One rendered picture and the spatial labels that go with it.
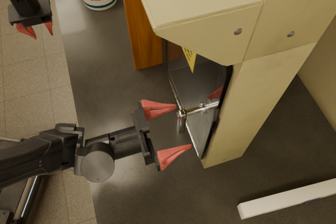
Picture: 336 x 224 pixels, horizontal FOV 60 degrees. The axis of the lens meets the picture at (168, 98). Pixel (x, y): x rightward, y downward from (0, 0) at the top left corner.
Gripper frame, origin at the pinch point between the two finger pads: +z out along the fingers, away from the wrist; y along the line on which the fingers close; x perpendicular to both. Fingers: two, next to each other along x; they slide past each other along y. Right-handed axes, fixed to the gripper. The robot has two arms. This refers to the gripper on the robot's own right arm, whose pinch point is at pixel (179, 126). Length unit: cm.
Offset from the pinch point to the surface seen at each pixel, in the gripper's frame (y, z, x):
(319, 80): 9, 49, 18
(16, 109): 92, -79, 114
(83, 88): 29.8, -20.8, 20.3
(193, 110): -0.2, 2.5, -6.2
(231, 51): -5.2, 3.7, -29.8
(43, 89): 103, -61, 114
